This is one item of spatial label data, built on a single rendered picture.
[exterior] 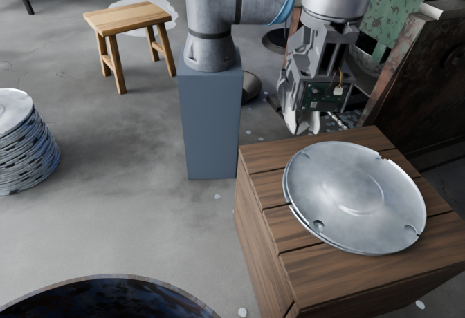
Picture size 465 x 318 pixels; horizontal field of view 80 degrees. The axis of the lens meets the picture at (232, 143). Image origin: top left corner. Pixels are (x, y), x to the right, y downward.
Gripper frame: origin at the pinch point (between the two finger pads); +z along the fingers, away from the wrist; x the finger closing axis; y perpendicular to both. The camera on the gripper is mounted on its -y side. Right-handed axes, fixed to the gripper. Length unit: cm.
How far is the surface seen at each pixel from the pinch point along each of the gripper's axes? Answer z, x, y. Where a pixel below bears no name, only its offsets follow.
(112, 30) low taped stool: 21, -62, -84
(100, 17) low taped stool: 20, -71, -95
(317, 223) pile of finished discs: 18.0, 6.6, 8.9
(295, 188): 17.2, 3.1, 1.0
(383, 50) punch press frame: 5, 34, -41
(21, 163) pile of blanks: 41, -80, -24
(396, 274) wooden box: 18.2, 18.5, 18.4
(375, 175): 17.2, 22.4, -3.3
